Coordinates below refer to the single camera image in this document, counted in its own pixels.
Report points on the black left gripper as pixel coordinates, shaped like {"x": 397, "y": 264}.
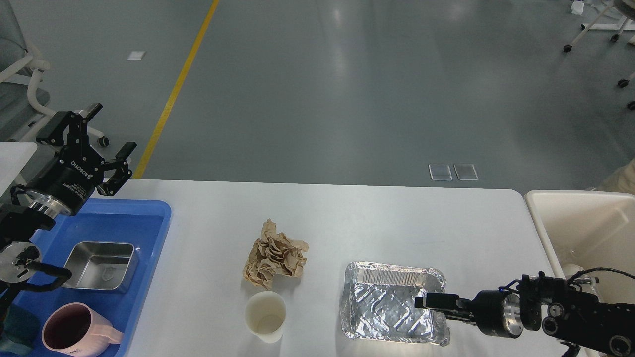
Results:
{"x": 64, "y": 185}

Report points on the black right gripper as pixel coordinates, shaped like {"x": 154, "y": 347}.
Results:
{"x": 495, "y": 312}

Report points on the aluminium foil tray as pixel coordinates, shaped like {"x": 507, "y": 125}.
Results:
{"x": 378, "y": 303}

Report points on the stainless steel square container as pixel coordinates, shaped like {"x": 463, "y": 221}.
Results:
{"x": 101, "y": 266}

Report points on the pink mug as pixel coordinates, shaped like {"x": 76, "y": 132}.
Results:
{"x": 77, "y": 330}

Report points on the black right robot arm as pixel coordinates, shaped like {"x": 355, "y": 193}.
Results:
{"x": 557, "y": 306}

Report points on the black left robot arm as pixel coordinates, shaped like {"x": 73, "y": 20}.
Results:
{"x": 21, "y": 266}

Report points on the white side table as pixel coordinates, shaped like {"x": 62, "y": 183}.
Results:
{"x": 13, "y": 158}

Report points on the white grey office chair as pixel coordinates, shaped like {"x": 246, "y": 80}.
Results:
{"x": 24, "y": 106}

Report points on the blue plastic tray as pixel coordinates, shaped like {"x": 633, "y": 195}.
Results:
{"x": 142, "y": 223}

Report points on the clear plastic container in bin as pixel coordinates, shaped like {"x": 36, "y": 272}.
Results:
{"x": 575, "y": 271}

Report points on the left clear floor plate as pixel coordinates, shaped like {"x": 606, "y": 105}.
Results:
{"x": 440, "y": 172}

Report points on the clear floor plate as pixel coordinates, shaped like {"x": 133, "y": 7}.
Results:
{"x": 440, "y": 172}
{"x": 466, "y": 172}

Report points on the right clear floor plate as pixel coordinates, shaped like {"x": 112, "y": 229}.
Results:
{"x": 466, "y": 172}

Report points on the beige waste bin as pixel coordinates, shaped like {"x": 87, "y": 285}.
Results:
{"x": 588, "y": 229}

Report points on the crumpled brown paper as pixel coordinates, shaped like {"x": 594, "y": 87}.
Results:
{"x": 273, "y": 254}

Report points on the white paper cup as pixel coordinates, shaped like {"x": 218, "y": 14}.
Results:
{"x": 265, "y": 315}

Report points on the teal cup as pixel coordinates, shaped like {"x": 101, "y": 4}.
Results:
{"x": 20, "y": 331}

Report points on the person in black shirt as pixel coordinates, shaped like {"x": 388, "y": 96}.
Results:
{"x": 621, "y": 180}

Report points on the white rolling stand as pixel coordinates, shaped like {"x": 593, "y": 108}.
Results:
{"x": 626, "y": 10}

